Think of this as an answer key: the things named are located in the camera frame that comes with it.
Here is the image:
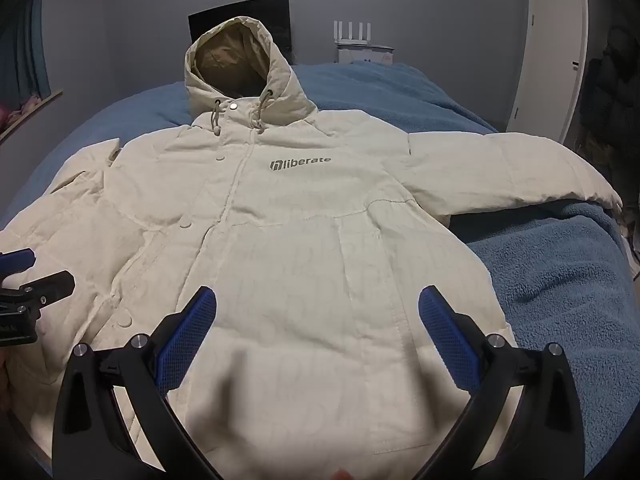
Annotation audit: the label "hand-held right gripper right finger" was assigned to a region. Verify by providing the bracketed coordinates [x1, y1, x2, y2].
[417, 285, 586, 480]

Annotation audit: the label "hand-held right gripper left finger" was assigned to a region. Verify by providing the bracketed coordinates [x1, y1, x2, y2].
[51, 286, 226, 480]

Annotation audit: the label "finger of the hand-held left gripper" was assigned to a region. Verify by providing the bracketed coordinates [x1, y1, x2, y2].
[0, 270, 76, 312]
[0, 248, 37, 274]

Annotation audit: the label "cream hooded jacket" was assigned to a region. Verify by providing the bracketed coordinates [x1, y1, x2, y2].
[0, 15, 623, 480]

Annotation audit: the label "dark hanging clothes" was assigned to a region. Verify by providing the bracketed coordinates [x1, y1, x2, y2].
[575, 25, 640, 161]

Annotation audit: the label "blue fleece blanket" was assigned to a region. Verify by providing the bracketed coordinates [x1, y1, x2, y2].
[0, 61, 640, 476]

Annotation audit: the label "pink cloth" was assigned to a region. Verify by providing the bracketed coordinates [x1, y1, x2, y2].
[0, 95, 42, 131]

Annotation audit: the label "wooden ledge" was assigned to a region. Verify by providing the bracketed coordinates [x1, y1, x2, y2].
[0, 90, 64, 144]

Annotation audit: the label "blue curtain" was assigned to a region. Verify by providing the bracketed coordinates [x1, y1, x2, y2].
[0, 0, 54, 106]

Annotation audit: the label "white box under router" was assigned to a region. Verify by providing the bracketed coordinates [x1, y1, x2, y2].
[337, 42, 396, 65]

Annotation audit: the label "white router with antennas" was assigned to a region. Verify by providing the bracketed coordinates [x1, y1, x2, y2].
[333, 20, 373, 45]

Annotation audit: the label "white cabinet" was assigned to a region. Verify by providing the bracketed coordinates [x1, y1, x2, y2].
[520, 0, 591, 146]

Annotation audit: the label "black monitor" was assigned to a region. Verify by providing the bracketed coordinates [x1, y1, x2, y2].
[188, 0, 292, 54]

